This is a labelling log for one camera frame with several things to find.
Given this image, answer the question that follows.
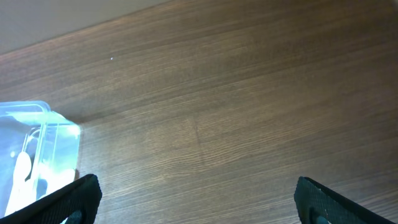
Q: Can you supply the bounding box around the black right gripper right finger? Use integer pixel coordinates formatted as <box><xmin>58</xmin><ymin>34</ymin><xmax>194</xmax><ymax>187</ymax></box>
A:
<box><xmin>294</xmin><ymin>177</ymin><xmax>394</xmax><ymax>224</ymax></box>

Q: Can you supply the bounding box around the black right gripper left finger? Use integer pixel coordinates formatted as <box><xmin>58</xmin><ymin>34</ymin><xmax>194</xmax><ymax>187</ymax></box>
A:
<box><xmin>1</xmin><ymin>174</ymin><xmax>102</xmax><ymax>224</ymax></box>

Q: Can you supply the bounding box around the white spoon wide handle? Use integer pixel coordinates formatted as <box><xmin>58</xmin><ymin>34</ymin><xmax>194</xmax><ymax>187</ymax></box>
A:
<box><xmin>5</xmin><ymin>151</ymin><xmax>32</xmax><ymax>216</ymax></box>

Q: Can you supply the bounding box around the right clear plastic container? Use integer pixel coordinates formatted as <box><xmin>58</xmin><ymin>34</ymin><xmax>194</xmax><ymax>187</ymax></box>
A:
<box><xmin>1</xmin><ymin>101</ymin><xmax>81</xmax><ymax>217</ymax></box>

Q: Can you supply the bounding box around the white spoon thin handle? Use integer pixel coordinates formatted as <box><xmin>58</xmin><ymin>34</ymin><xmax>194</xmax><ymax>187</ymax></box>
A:
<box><xmin>37</xmin><ymin>167</ymin><xmax>75</xmax><ymax>197</ymax></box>

